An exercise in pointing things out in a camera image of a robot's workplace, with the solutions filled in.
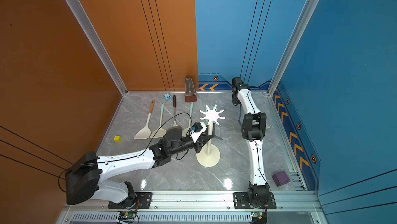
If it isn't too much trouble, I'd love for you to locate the cream spatula mint handle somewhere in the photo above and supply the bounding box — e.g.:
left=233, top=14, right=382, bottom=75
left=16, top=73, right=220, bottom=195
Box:
left=150, top=103, right=166, bottom=138

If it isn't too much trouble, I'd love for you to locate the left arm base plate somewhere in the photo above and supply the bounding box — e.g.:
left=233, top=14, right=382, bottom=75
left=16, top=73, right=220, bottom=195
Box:
left=108, top=192, right=153, bottom=210

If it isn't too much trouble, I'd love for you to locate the cream spatula wooden handle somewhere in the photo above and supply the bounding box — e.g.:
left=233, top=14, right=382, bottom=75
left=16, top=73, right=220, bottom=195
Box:
left=133, top=100, right=156, bottom=140

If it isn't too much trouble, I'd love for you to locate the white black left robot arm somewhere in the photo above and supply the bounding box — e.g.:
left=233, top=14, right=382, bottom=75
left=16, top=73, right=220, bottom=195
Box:
left=65, top=123, right=213, bottom=207

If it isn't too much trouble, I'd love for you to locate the green circuit board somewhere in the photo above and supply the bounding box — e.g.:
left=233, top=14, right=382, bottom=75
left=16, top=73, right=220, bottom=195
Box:
left=117, top=211, right=140, bottom=224
left=251, top=211, right=265, bottom=222

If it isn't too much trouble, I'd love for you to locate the dark red metronome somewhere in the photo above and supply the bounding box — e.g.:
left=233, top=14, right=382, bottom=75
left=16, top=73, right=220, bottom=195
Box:
left=185, top=77, right=197, bottom=103

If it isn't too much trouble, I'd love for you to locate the purple block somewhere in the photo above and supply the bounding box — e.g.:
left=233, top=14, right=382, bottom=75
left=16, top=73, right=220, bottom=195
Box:
left=271, top=171, right=291, bottom=187

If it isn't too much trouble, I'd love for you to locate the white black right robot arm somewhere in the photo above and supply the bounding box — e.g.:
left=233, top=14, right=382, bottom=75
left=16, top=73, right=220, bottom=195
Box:
left=232, top=77, right=270, bottom=208

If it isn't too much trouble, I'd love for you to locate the dark metal trowel spatula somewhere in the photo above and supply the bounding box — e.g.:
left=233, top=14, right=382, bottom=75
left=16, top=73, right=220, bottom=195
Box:
left=167, top=95, right=183, bottom=133

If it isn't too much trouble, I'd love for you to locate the small blue toy cube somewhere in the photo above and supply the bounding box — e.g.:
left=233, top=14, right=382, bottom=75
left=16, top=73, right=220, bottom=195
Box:
left=163, top=93, right=173, bottom=102

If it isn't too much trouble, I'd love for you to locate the left green circuit board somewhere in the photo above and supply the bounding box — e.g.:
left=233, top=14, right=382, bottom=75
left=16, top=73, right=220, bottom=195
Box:
left=117, top=211, right=140, bottom=224

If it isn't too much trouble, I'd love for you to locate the aluminium rail frame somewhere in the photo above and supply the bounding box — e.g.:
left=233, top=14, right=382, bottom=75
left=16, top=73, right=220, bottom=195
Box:
left=57, top=190, right=327, bottom=224

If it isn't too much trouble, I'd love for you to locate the right green circuit board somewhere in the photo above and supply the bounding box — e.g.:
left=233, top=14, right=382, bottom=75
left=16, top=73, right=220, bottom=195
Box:
left=251, top=211, right=265, bottom=222

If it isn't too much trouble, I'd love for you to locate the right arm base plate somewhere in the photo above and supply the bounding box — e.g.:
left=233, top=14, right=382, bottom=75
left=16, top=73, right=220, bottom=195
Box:
left=233, top=192, right=277, bottom=210

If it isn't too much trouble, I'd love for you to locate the small yellow cube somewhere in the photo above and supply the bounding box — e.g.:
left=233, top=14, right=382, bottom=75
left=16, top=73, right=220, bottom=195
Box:
left=113, top=136, right=122, bottom=143

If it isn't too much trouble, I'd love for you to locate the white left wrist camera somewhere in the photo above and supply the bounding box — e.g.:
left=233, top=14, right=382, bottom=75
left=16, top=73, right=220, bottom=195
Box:
left=190, top=122, right=207, bottom=143

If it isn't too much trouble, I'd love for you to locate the cream utensil rack stand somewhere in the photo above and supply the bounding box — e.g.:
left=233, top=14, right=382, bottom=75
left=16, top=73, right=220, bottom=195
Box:
left=196, top=105, right=225, bottom=168

